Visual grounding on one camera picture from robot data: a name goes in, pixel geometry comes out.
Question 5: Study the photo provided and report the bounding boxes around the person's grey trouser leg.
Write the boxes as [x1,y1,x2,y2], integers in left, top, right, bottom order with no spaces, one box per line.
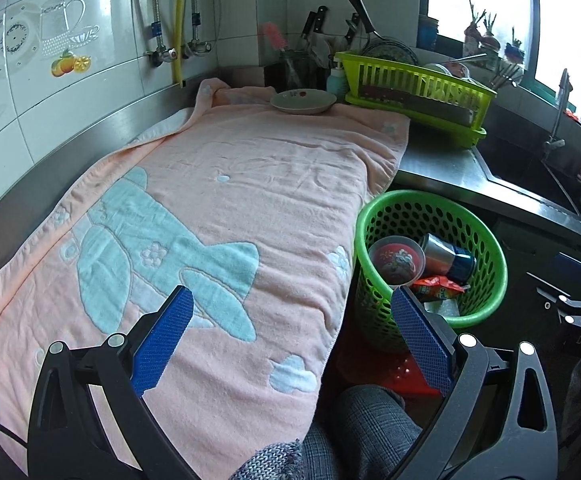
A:
[233,385,442,480]

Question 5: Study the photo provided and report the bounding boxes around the beige ceramic plate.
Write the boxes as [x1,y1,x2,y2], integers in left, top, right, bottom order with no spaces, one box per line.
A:
[270,88,337,115]

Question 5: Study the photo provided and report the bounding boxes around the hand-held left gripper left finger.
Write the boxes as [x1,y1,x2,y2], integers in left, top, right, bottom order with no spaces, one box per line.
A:
[28,285,201,480]

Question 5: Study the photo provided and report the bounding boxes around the black handled pan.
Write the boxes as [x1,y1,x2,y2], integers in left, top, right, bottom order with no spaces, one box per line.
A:
[344,0,419,67]

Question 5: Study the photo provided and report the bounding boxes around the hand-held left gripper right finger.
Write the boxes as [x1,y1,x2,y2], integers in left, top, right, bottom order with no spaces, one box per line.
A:
[391,287,558,480]

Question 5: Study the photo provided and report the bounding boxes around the red plastic stool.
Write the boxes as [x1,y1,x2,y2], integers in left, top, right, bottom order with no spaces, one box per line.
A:
[335,345,443,399]

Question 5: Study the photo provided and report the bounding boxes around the small blue plant pot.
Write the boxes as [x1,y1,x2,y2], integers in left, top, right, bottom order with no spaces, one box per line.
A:
[504,27,524,62]

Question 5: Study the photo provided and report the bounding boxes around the fruit wall sticker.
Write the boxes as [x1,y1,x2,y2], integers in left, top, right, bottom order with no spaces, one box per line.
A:
[52,50,92,78]

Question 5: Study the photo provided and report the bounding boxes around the metal sink faucet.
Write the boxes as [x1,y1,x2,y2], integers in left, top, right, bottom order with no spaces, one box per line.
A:
[543,69,572,157]

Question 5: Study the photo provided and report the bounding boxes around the potted plants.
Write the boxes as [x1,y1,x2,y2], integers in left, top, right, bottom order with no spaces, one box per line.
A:
[463,0,502,57]

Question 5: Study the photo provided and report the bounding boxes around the bundle of chopsticks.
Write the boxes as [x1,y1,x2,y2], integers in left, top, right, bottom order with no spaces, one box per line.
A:
[490,60,524,92]

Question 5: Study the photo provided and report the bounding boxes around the lime green dish rack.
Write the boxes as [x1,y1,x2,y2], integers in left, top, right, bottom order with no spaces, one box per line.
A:
[334,51,498,150]

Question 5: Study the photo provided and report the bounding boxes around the flexible metal hose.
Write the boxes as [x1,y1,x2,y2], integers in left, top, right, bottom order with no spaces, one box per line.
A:
[152,0,164,54]

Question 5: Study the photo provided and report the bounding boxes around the green perforated plastic basket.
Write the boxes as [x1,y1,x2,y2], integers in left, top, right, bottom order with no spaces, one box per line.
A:
[354,190,508,353]

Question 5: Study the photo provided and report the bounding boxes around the stack of blue cups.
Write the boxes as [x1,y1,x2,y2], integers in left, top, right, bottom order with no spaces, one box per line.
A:
[417,15,440,52]

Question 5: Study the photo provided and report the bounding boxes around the pink bottle brush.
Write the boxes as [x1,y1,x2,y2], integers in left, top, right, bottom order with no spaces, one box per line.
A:
[263,21,291,54]

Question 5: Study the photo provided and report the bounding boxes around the red snack packet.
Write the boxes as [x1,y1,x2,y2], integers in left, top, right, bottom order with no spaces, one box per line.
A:
[410,275,471,304]

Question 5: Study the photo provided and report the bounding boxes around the pink printed towel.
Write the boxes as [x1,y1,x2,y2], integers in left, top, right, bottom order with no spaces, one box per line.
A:
[0,78,411,480]

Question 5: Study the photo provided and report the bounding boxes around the teal soap bottle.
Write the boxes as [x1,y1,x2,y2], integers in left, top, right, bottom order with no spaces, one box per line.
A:
[326,57,349,104]

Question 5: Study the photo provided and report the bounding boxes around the blue drink can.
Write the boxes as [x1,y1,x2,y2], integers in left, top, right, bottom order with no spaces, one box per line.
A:
[420,233,477,284]

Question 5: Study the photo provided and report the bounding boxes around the bowls in dish rack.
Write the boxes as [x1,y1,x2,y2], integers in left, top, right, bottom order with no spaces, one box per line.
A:
[423,57,477,82]

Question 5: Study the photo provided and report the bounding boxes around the black handled knife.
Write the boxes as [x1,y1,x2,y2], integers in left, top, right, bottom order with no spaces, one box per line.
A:
[344,12,366,44]
[300,6,329,42]

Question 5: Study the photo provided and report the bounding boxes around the clear plastic cup red contents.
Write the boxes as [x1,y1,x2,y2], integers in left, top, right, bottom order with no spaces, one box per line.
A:
[367,236,426,289]

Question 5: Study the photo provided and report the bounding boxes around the steel sink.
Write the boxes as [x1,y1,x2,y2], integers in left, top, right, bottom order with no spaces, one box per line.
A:
[480,145,581,241]

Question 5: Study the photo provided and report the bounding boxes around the black cable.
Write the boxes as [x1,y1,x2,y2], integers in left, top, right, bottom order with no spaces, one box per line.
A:
[0,412,27,451]

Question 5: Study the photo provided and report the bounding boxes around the yellow hose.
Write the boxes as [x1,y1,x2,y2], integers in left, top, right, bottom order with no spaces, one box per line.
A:
[173,0,196,87]

